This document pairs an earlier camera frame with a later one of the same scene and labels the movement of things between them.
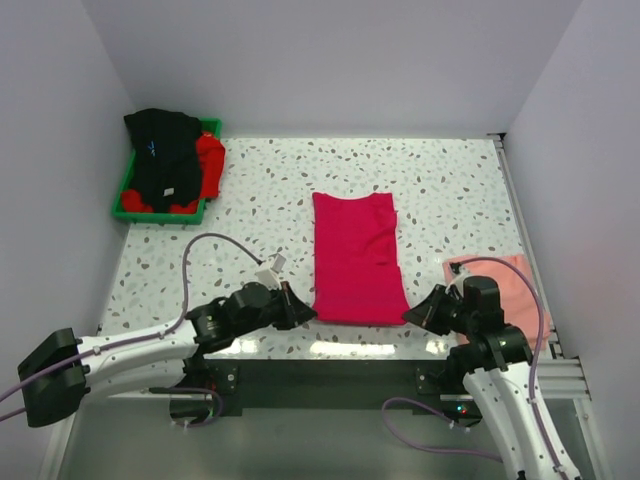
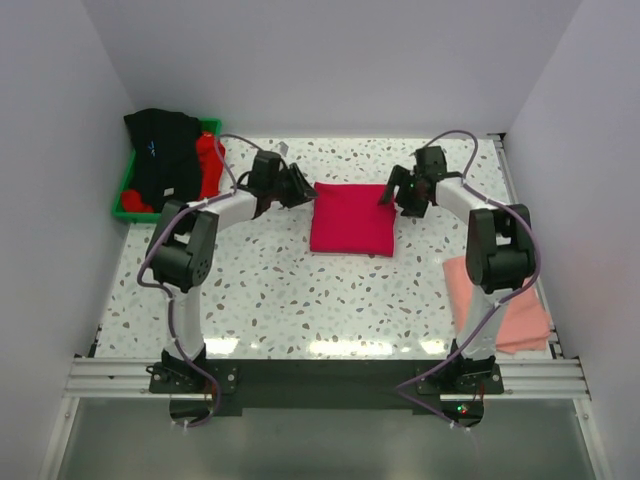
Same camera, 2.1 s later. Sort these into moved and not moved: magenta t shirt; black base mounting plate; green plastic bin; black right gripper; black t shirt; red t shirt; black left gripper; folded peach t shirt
Moved: black right gripper; magenta t shirt; black left gripper
Not moved: black base mounting plate; green plastic bin; black t shirt; folded peach t shirt; red t shirt
